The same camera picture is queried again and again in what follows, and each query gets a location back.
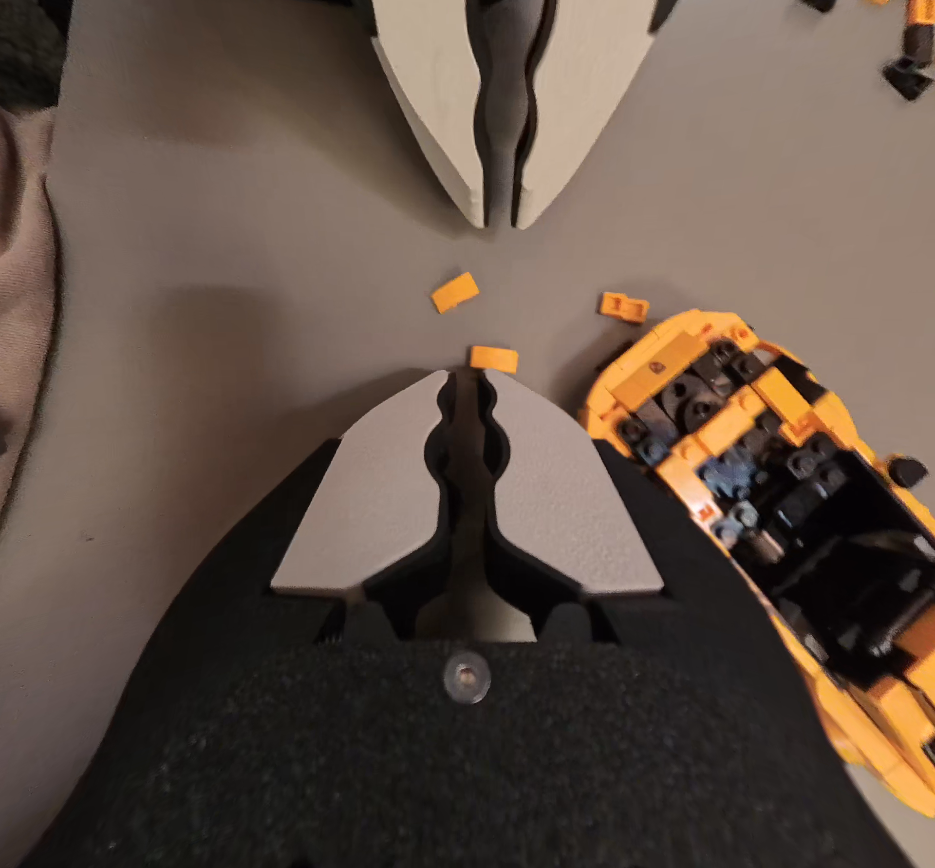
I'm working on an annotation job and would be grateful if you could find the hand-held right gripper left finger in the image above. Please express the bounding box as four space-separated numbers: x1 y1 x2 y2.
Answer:
269 370 451 641

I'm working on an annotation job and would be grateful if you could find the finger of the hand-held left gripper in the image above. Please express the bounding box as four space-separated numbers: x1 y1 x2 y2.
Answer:
356 0 490 229
511 0 678 231

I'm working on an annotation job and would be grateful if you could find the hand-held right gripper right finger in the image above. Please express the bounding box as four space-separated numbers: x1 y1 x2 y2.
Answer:
478 370 666 641

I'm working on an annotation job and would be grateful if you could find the orange lego car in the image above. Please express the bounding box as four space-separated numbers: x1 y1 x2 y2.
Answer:
576 308 935 790

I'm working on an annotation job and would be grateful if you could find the person's black fleece jacket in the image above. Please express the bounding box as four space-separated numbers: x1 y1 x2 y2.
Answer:
0 0 83 111

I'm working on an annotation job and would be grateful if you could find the person's beige shirt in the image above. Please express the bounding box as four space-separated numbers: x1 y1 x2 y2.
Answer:
0 107 61 514

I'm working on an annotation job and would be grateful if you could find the orange lego bracket piece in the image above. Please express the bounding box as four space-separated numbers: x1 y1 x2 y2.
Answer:
598 290 650 325

